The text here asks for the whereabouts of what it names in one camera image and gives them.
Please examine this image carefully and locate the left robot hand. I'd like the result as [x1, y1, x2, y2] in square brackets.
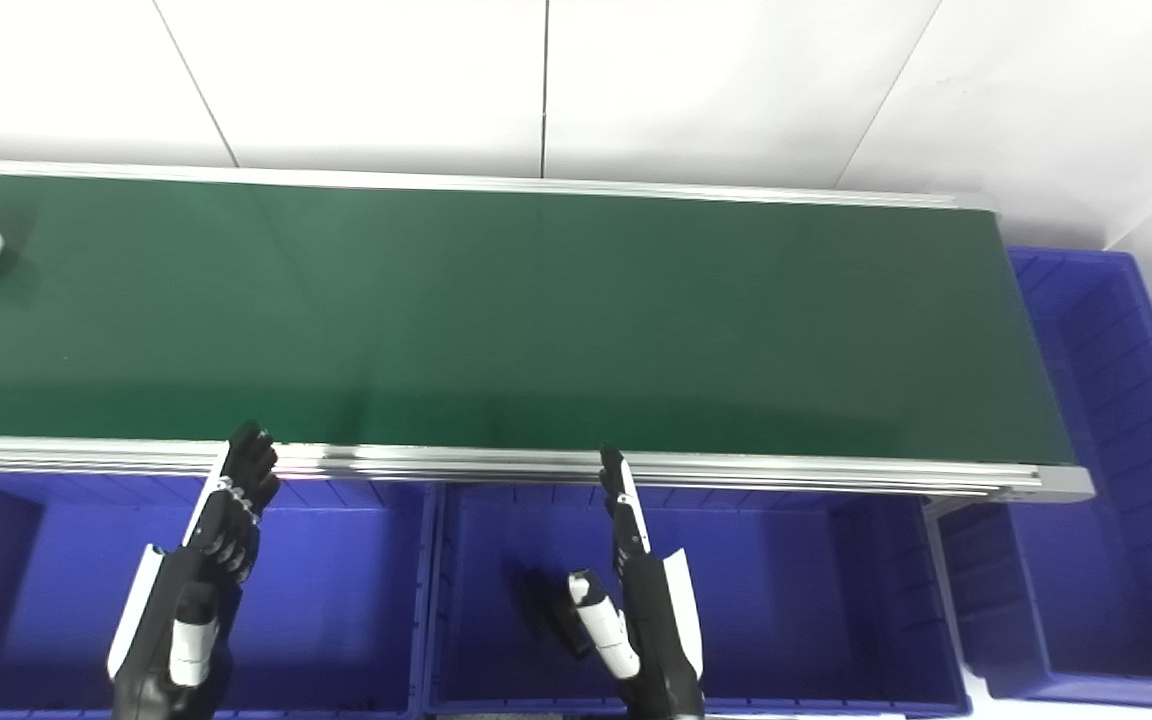
[106, 420, 283, 720]

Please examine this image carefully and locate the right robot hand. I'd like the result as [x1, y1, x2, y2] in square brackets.
[566, 445, 707, 720]

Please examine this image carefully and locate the green conveyor belt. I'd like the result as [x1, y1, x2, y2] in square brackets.
[0, 158, 1097, 504]
[0, 172, 1077, 467]

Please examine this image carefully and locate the large blue plastic bin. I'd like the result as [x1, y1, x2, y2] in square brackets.
[936, 247, 1152, 711]

